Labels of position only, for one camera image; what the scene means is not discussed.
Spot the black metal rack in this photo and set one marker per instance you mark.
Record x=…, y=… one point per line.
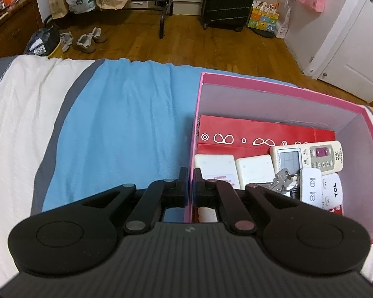
x=163, y=21

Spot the white door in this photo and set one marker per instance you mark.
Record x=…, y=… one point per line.
x=351, y=56

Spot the red patterned paper bag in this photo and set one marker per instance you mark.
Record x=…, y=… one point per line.
x=236, y=127

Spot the small white remote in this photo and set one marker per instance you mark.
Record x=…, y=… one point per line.
x=310, y=186

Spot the black suitcase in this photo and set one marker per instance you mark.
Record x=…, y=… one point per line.
x=230, y=0

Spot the striped bed sheet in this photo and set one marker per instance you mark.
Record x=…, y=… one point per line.
x=127, y=115

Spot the bunch of keys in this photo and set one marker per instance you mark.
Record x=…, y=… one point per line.
x=281, y=177

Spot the white remote black lettering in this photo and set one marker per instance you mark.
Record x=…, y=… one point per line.
x=332, y=189

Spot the brown shoe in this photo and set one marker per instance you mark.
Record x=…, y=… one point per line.
x=84, y=44
x=98, y=35

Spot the black plastic bag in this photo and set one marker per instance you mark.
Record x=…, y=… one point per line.
x=43, y=40

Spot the pink cardboard box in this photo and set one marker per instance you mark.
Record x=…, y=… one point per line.
x=267, y=102

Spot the white sneaker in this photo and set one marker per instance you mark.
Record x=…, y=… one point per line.
x=66, y=40

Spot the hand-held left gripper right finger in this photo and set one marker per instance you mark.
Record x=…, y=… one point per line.
x=196, y=187

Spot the yellow bin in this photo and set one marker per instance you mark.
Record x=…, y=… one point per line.
x=56, y=50

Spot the black round tray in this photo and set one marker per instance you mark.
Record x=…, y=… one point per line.
x=263, y=34

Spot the colourful gift bag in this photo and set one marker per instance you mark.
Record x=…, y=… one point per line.
x=264, y=17

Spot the white green plastic bag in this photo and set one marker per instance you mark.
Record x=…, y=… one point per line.
x=79, y=0

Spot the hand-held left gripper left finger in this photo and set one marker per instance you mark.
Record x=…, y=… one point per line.
x=185, y=183

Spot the large remote with screen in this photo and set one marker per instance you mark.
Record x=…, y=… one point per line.
x=298, y=158

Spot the wooden cabinet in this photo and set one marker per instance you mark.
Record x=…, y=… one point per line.
x=12, y=28

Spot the plain white adapter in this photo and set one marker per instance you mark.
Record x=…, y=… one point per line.
x=255, y=169

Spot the white adapter with label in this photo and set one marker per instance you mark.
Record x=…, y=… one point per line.
x=214, y=164

